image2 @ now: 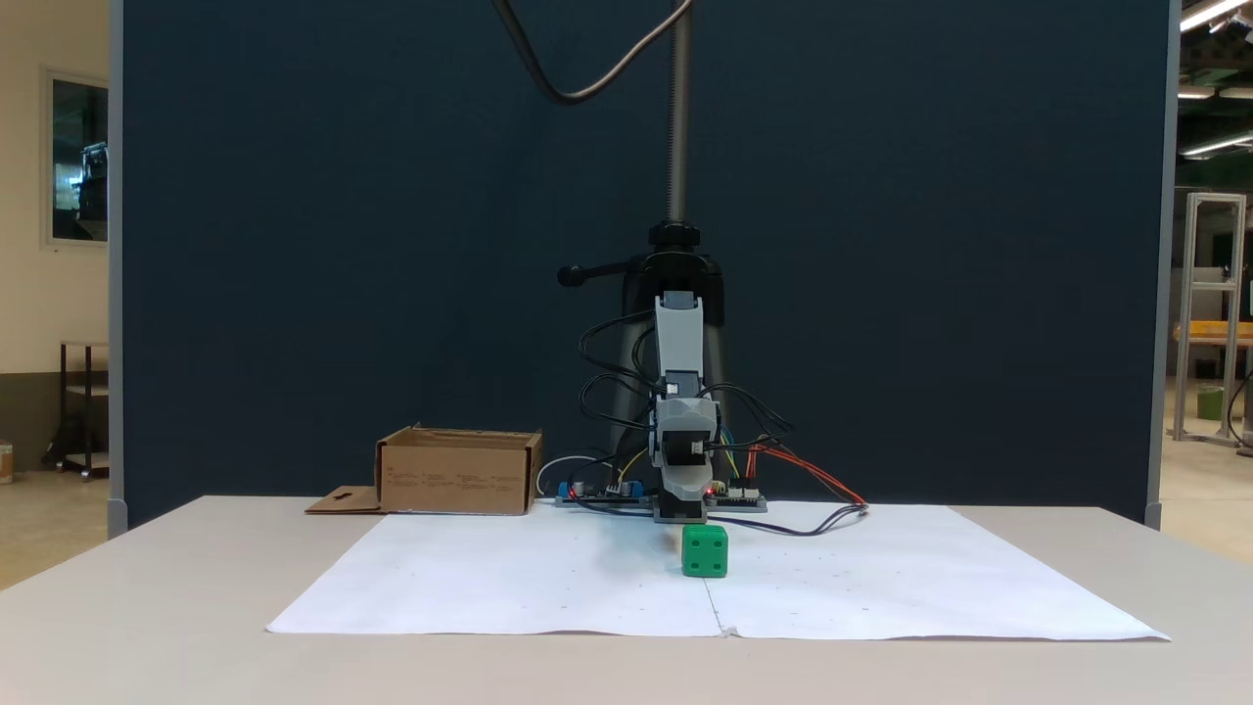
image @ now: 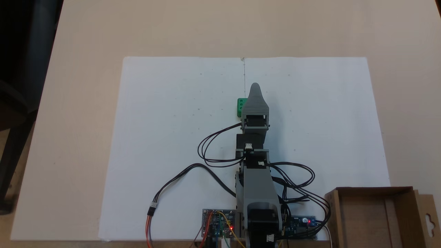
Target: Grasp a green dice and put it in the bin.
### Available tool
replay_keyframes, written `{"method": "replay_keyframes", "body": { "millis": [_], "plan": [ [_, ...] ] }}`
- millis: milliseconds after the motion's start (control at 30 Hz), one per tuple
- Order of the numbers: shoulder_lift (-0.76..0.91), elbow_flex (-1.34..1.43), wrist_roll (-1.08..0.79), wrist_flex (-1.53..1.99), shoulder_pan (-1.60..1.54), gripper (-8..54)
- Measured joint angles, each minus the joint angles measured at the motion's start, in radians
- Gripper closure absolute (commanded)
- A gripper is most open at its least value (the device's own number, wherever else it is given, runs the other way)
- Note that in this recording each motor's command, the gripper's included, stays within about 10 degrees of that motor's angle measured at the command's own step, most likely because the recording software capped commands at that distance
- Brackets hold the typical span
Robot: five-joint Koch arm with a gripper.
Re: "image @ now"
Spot small blue converter board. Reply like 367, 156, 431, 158
283, 215, 318, 240

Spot dark motor controller board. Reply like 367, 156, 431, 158
202, 208, 239, 240

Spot black and orange wire cable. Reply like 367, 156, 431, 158
146, 163, 239, 248

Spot black looped wrist cable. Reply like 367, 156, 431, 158
197, 122, 246, 168

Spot white paper sheet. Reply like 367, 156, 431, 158
243, 57, 391, 241
98, 56, 246, 241

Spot green dice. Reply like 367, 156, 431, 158
236, 98, 248, 117

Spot yellow wire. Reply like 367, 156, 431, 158
216, 211, 246, 248

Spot black looped motor cables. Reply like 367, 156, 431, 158
265, 161, 332, 239

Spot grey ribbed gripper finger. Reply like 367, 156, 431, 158
242, 83, 270, 116

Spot brown cardboard box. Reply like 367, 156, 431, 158
324, 186, 441, 248

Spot black chair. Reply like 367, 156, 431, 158
0, 0, 64, 216

